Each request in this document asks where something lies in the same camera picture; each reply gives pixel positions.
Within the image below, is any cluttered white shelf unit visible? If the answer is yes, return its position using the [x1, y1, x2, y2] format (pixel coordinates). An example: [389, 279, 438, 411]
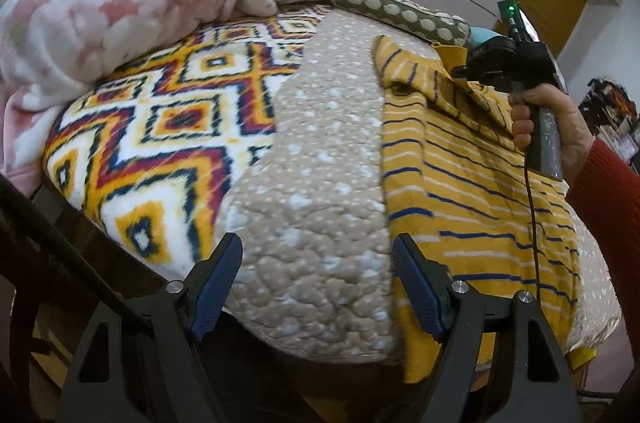
[577, 76, 640, 176]

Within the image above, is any olive green printed pillow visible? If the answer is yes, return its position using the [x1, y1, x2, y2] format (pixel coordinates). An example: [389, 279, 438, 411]
[330, 0, 471, 46]

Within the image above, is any person's right hand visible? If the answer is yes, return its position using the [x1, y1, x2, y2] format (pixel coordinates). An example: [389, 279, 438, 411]
[508, 82, 597, 196]

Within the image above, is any yellow striped knit garment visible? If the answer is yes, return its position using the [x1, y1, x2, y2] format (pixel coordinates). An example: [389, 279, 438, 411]
[372, 34, 583, 385]

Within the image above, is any beige dotted quilt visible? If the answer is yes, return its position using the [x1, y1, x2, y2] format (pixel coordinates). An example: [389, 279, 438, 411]
[212, 9, 623, 364]

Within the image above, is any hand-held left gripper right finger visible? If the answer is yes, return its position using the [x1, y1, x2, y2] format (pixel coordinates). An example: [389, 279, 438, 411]
[391, 232, 583, 423]

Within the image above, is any diamond patterned fleece blanket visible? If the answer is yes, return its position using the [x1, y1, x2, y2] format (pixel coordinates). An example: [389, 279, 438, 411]
[41, 6, 333, 265]

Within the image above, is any person's right forearm red sleeve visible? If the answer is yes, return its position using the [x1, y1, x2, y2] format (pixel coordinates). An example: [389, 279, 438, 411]
[567, 136, 640, 404]

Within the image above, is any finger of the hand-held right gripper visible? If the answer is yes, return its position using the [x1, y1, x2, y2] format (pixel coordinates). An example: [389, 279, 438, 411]
[451, 53, 482, 83]

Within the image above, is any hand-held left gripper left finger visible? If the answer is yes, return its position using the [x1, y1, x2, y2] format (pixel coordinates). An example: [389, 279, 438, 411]
[55, 232, 244, 423]

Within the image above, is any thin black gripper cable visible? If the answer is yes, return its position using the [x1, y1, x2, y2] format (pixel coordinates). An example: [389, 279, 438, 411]
[522, 147, 548, 286]

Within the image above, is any teal pillow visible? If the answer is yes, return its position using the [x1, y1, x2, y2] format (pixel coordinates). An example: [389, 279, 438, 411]
[467, 26, 503, 50]

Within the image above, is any thick black cable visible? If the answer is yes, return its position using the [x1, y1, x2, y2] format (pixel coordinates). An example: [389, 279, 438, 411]
[0, 176, 153, 336]

